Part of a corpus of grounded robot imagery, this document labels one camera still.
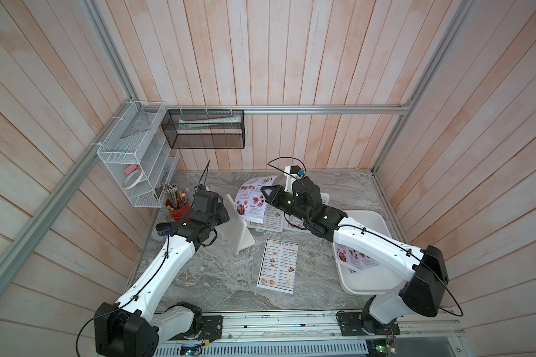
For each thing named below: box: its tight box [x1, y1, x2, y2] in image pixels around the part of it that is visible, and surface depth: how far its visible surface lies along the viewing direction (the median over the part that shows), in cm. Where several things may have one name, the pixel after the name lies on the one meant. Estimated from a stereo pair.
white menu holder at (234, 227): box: [220, 193, 256, 256], surface depth 81 cm
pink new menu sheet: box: [233, 174, 280, 224], surface depth 75 cm
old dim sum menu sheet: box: [256, 238, 299, 295], surface depth 89 cm
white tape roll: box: [122, 169, 144, 190], surface depth 81 cm
